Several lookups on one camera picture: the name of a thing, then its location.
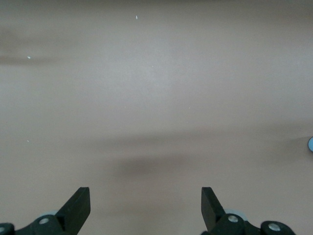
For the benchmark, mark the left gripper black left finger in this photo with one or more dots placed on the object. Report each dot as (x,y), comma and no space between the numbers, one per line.
(73,215)

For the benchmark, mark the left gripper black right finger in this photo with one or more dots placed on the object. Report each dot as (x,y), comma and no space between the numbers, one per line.
(215,215)

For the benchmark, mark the blue cup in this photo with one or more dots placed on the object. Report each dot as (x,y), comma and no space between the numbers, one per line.
(311,145)

